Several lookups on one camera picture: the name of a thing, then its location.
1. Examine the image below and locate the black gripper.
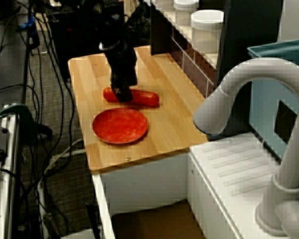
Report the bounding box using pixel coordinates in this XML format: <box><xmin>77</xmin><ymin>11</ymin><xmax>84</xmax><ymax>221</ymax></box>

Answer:
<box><xmin>99</xmin><ymin>39</ymin><xmax>138</xmax><ymax>103</ymax></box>

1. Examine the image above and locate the red toy sausage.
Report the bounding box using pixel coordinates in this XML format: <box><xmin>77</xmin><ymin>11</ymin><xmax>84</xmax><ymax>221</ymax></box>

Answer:
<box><xmin>103</xmin><ymin>87</ymin><xmax>159</xmax><ymax>108</ymax></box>

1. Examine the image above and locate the red round plate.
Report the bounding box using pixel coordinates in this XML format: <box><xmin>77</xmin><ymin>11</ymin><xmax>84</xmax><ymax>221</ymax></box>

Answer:
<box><xmin>92</xmin><ymin>108</ymin><xmax>149</xmax><ymax>144</ymax></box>

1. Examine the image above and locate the short black upright panel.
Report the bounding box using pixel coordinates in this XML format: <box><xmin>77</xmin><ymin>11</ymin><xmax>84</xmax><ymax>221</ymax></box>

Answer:
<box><xmin>149</xmin><ymin>0</ymin><xmax>175</xmax><ymax>56</ymax></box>

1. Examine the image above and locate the tiled backsplash with shelf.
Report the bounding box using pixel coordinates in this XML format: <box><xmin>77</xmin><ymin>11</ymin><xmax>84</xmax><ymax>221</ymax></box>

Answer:
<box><xmin>151</xmin><ymin>0</ymin><xmax>219</xmax><ymax>98</ymax></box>

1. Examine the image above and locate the black computer case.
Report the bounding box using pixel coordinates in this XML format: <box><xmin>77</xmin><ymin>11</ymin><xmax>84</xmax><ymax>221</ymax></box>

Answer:
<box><xmin>49</xmin><ymin>11</ymin><xmax>110</xmax><ymax>81</ymax></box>

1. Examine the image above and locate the small white lidded jar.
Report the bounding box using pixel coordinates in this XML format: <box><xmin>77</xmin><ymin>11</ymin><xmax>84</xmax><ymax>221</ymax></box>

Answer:
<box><xmin>173</xmin><ymin>0</ymin><xmax>199</xmax><ymax>26</ymax></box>

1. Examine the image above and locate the large white lidded jar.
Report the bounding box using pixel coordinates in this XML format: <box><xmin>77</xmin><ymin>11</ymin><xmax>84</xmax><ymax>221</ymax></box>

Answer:
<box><xmin>190</xmin><ymin>9</ymin><xmax>225</xmax><ymax>54</ymax></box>

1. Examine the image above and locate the white toy kitchen cabinet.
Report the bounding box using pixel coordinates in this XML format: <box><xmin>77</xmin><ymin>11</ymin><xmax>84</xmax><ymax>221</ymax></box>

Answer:
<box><xmin>91</xmin><ymin>131</ymin><xmax>299</xmax><ymax>239</ymax></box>

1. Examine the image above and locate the black stand pole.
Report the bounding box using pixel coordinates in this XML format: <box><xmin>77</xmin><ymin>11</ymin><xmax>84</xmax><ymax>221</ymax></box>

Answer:
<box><xmin>20</xmin><ymin>0</ymin><xmax>35</xmax><ymax>106</ymax></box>

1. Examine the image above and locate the green clamp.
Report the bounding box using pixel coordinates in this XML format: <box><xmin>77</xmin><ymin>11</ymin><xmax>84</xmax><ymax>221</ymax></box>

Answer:
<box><xmin>0</xmin><ymin>103</ymin><xmax>31</xmax><ymax>120</ymax></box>

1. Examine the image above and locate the blue tape piece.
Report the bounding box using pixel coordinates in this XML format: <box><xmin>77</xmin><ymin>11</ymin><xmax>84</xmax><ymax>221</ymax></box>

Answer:
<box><xmin>19</xmin><ymin>15</ymin><xmax>36</xmax><ymax>30</ymax></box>

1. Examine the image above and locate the tall dark grey panel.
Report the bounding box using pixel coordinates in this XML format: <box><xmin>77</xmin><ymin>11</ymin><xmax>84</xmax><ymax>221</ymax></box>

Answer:
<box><xmin>213</xmin><ymin>0</ymin><xmax>283</xmax><ymax>94</ymax></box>

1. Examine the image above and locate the teal plastic bin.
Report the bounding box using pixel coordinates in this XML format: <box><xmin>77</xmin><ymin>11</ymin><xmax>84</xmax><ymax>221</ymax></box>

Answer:
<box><xmin>247</xmin><ymin>36</ymin><xmax>299</xmax><ymax>165</ymax></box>

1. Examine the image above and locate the grey toy faucet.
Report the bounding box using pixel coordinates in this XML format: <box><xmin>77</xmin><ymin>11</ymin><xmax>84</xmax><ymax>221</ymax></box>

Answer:
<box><xmin>193</xmin><ymin>57</ymin><xmax>299</xmax><ymax>237</ymax></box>

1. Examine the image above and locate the black wire mesh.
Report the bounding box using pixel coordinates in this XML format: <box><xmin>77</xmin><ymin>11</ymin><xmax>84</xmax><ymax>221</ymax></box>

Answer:
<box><xmin>126</xmin><ymin>0</ymin><xmax>152</xmax><ymax>48</ymax></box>

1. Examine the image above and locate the white cable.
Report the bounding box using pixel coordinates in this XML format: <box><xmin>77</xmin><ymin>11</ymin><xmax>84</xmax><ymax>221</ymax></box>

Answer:
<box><xmin>43</xmin><ymin>138</ymin><xmax>86</xmax><ymax>175</ymax></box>

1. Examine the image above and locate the thick black hose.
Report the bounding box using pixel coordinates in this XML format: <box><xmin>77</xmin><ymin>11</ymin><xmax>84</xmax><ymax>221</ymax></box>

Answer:
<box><xmin>27</xmin><ymin>104</ymin><xmax>53</xmax><ymax>140</ymax></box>

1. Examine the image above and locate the white metal frame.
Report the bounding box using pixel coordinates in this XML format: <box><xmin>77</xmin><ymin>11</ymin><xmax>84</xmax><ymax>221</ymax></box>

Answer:
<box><xmin>0</xmin><ymin>107</ymin><xmax>23</xmax><ymax>239</ymax></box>

